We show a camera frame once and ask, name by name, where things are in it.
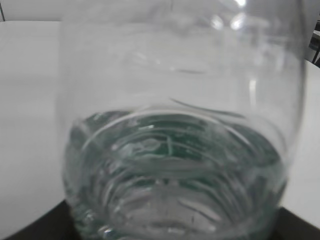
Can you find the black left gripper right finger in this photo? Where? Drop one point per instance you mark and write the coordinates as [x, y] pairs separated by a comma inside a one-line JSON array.
[[291, 227]]

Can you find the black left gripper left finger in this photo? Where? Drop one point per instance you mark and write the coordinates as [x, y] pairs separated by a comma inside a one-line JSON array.
[[57, 224]]

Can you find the clear green-label water bottle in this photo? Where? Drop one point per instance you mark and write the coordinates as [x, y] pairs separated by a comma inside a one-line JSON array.
[[179, 119]]

